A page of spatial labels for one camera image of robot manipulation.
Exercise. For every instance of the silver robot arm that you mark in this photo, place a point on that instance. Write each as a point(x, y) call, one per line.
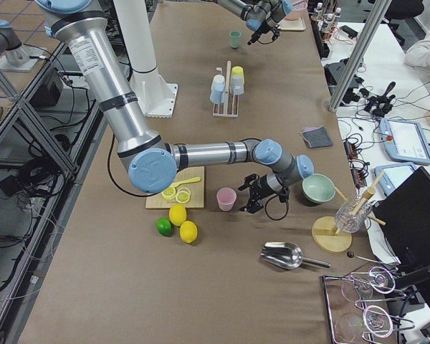
point(262, 17)
point(151, 163)

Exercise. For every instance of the teach pendant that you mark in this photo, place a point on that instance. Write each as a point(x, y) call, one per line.
point(405, 141)
point(394, 175)

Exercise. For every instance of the wire glass rack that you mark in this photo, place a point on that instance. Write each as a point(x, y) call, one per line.
point(356, 306)

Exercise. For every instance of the green bowl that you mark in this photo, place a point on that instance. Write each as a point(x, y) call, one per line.
point(318, 188)

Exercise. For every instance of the aluminium frame post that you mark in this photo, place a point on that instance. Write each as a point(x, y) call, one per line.
point(365, 37)

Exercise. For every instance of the yellow cup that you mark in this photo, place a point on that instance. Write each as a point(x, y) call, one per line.
point(237, 70)

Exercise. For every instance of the teach pendant near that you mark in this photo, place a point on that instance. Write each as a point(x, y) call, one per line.
point(394, 175)

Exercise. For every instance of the lemon slices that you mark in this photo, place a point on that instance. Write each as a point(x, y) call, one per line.
point(179, 195)

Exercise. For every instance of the blue cup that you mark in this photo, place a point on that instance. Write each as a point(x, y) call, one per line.
point(217, 93)

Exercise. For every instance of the yellow plastic knife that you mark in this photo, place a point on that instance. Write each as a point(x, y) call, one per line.
point(186, 181)

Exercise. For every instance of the whole lemon lower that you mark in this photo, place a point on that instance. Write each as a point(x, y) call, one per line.
point(188, 232)

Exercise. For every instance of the green cup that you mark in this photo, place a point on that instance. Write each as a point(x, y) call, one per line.
point(235, 38)

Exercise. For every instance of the whole lemon upper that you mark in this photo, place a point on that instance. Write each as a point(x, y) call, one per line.
point(177, 214)

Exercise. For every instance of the black monitor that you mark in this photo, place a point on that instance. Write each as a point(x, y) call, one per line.
point(406, 213)

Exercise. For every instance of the beige tray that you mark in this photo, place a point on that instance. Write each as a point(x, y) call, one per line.
point(297, 25)

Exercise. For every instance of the grey folded cloth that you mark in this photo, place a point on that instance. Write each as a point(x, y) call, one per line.
point(317, 137)

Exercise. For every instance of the pink bowl with ice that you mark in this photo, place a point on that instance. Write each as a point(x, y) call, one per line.
point(299, 9)

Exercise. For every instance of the pink cup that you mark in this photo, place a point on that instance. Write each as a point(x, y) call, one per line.
point(226, 198)

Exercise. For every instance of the crystal glass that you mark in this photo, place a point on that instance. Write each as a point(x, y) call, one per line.
point(348, 221)

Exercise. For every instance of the teach pendant far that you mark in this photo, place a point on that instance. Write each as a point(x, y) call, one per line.
point(405, 141)

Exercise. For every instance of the white cup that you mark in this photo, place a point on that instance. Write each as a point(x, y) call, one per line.
point(218, 79)

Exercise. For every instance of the wooden cutting board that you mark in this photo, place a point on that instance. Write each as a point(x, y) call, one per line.
point(197, 191)

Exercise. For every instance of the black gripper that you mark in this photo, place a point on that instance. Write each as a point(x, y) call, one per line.
point(263, 31)
point(260, 187)

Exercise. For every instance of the wooden mug tree stand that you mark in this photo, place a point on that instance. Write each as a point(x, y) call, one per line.
point(325, 233)

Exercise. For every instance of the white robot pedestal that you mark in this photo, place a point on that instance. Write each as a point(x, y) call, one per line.
point(156, 97)

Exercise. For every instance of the whole lemon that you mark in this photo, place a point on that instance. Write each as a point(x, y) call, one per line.
point(177, 214)
point(188, 232)

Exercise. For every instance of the green lime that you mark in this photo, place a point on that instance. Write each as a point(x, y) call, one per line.
point(164, 227)

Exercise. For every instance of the metal scoop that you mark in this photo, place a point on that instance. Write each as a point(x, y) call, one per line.
point(288, 255)

